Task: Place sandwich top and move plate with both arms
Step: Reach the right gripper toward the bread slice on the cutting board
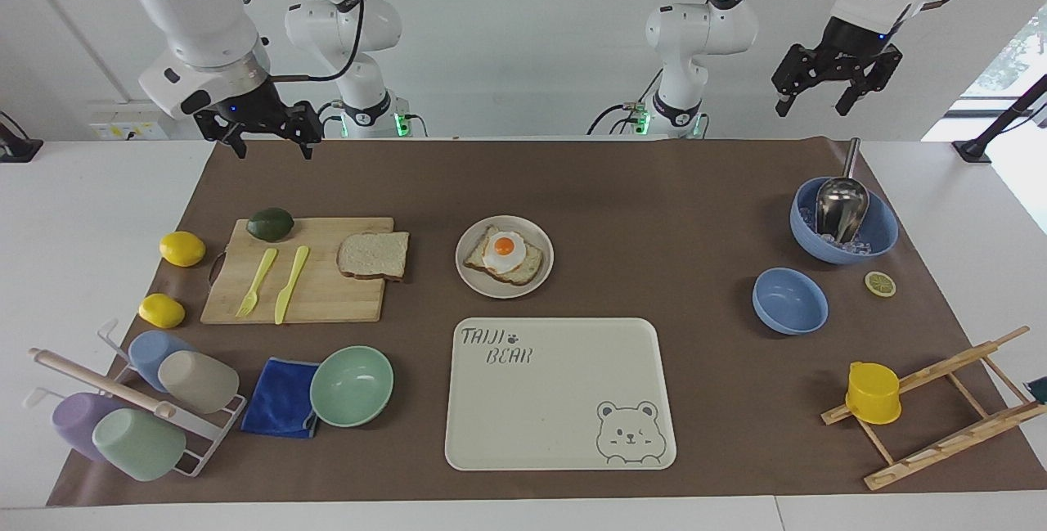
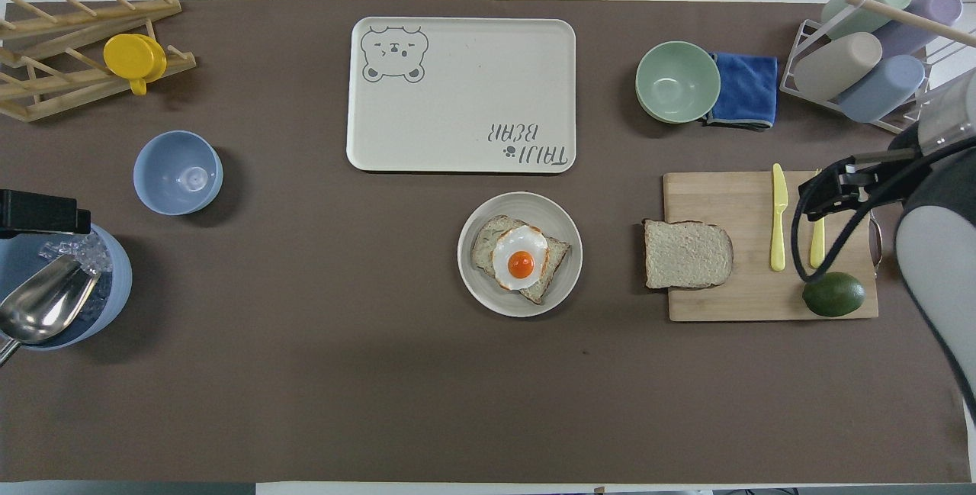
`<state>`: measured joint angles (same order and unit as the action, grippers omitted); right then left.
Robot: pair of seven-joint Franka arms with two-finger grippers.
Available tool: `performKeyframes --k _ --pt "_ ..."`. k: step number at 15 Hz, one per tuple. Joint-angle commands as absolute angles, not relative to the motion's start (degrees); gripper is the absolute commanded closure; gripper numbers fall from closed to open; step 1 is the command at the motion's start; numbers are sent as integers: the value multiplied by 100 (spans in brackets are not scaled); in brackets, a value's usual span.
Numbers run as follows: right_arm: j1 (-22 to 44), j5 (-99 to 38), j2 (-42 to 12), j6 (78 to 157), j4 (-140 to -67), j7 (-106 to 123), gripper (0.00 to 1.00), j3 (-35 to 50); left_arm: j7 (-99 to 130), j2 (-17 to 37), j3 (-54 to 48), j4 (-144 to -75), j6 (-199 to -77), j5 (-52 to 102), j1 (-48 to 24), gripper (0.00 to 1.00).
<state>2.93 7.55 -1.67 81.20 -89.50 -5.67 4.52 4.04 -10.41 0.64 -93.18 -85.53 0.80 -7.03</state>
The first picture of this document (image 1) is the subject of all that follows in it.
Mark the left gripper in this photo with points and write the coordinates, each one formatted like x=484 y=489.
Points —
x=855 y=38

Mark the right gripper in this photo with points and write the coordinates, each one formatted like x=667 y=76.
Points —
x=249 y=110

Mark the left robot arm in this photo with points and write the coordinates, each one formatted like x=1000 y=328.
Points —
x=695 y=32

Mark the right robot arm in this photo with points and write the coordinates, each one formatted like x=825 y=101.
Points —
x=196 y=15

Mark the round cream plate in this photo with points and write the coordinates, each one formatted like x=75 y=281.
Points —
x=478 y=273

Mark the dark green avocado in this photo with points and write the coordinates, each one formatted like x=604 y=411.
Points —
x=270 y=224

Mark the metal scoop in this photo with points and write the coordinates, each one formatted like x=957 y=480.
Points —
x=842 y=204

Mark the yellow lemon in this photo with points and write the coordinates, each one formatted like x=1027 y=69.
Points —
x=181 y=249
x=161 y=311

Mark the yellow-green plastic fork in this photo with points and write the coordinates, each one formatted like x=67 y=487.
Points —
x=258 y=281

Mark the yellow-green plastic knife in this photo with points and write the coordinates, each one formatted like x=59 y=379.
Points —
x=290 y=285

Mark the bread slice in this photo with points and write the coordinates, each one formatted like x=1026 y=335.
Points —
x=374 y=255

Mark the large blue bowl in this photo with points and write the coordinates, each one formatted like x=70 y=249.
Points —
x=883 y=232

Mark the black stand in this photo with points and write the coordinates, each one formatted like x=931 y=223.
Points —
x=16 y=145
x=1002 y=122

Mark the ice cube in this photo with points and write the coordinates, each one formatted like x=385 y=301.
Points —
x=859 y=249

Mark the wooden cutting board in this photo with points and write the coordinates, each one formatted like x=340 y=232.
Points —
x=327 y=298

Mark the lemon slice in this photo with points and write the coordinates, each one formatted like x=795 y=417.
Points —
x=880 y=283

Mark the small blue bowl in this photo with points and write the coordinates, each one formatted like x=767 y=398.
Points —
x=789 y=300

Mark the blue cup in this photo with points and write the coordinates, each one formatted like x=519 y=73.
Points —
x=149 y=351

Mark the beige cup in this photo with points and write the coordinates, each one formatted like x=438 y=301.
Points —
x=198 y=382

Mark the fried egg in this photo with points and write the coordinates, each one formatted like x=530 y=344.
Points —
x=503 y=249

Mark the mint green bowl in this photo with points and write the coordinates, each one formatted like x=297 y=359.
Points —
x=352 y=385

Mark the blue cloth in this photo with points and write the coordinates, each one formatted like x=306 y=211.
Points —
x=278 y=400

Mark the toast with fried egg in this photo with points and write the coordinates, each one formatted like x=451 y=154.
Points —
x=523 y=273

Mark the wooden rod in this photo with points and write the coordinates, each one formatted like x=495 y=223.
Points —
x=98 y=380

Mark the yellow cup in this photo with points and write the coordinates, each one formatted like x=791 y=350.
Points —
x=873 y=392

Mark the mint green cup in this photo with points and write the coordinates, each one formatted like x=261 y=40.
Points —
x=139 y=443

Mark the purple cup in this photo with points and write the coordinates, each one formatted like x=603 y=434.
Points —
x=75 y=420

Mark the wooden rack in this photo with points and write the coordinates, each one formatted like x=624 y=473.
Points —
x=941 y=433

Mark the teal object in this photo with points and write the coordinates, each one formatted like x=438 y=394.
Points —
x=1039 y=390

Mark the cream tray with bear print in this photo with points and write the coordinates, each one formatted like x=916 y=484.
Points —
x=548 y=400

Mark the white wall socket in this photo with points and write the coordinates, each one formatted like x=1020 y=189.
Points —
x=123 y=126

